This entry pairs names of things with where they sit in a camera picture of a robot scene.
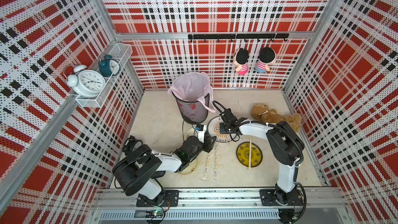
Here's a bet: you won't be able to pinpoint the teal alarm clock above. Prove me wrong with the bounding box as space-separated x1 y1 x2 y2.
98 55 121 77

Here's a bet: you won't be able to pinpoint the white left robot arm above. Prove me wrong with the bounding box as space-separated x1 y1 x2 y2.
112 131 217 206

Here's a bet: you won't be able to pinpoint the cream plate with flower print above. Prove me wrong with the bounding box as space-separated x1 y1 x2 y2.
184 128 197 140

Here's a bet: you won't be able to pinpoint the brown teddy bear plush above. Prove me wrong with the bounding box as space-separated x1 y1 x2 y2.
251 103 302 133

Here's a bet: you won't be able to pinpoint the bare wooden chopsticks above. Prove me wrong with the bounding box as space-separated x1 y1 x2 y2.
248 136 252 171

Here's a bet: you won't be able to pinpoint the white twin-bell alarm clock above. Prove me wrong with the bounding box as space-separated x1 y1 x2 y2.
67 65 106 98

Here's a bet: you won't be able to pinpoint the black alarm clock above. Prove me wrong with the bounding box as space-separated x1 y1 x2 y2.
122 136 139 153

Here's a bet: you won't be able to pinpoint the black mesh waste bin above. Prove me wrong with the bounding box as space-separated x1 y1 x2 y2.
172 93 210 124

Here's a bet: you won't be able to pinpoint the white wire wall shelf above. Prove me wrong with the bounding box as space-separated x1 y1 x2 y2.
66 43 133 108

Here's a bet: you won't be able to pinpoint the white plate with teal rim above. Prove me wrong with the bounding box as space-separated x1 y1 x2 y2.
207 117 232 143

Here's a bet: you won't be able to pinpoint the disposable chopsticks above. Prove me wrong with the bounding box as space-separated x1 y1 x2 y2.
201 153 211 181
213 142 219 184

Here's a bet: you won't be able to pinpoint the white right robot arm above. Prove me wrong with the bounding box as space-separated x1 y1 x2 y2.
219 108 305 205

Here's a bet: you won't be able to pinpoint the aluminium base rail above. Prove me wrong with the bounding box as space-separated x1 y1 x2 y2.
88 187 353 224

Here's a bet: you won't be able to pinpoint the yellow patterned plate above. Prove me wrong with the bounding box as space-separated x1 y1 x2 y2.
236 142 263 168

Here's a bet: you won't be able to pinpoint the black wall hook rail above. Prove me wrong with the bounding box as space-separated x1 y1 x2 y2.
188 33 290 40

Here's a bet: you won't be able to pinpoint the blue striped hanging doll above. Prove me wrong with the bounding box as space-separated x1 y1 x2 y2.
255 47 276 73

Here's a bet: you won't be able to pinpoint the pink striped hanging doll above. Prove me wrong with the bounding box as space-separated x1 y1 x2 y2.
233 48 249 76

